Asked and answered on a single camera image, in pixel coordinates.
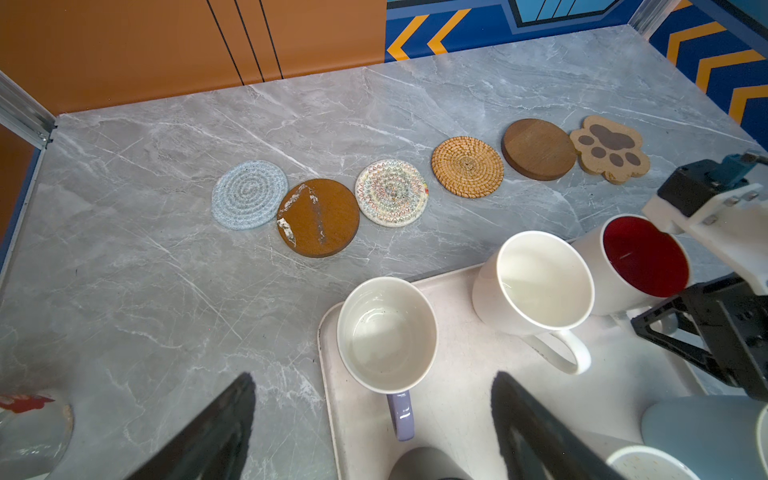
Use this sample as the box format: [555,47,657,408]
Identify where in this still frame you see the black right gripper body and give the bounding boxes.
[683,274,767,402]

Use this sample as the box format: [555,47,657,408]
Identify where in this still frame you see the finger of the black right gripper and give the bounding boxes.
[630,294,729,384]

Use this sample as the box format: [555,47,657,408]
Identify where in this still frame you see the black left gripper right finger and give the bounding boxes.
[490,371,621,479]

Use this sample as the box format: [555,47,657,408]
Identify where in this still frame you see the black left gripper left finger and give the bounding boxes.
[130,372,256,479]

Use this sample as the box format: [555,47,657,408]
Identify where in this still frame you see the white mug red inside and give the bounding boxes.
[572,215,692,316]

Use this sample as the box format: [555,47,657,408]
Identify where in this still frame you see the dark wooden round coaster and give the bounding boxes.
[501,118,578,181]

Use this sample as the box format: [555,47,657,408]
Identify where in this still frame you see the rattan round coaster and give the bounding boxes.
[431,136,504,199]

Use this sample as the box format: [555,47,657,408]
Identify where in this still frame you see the paw shaped cork coaster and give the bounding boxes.
[569,115,651,185]

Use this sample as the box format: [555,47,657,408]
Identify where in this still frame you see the brown worn round coaster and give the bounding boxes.
[276,179,360,258]

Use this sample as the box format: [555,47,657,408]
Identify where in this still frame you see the blue-grey woven coaster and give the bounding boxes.
[211,160,288,230]

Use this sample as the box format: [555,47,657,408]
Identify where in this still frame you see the multicolour woven coaster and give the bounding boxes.
[354,159,429,228]

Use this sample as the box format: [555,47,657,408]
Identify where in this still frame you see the beige serving tray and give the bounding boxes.
[318,267,703,479]

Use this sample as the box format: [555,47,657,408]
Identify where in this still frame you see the light blue mug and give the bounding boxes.
[641,396,767,479]

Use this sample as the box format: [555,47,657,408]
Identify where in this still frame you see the white speckled mug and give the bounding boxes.
[574,430,699,480]

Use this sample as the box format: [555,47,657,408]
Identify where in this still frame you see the purple mug white inside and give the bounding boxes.
[336,276,439,442]

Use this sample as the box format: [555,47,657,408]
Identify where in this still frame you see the right aluminium frame post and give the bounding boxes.
[628,0,680,40]

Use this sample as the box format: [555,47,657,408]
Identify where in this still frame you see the aluminium frame post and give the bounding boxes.
[628,0,680,40]
[0,72,56,150]

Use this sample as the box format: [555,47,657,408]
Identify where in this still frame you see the left aluminium frame post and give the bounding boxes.
[0,72,56,150]

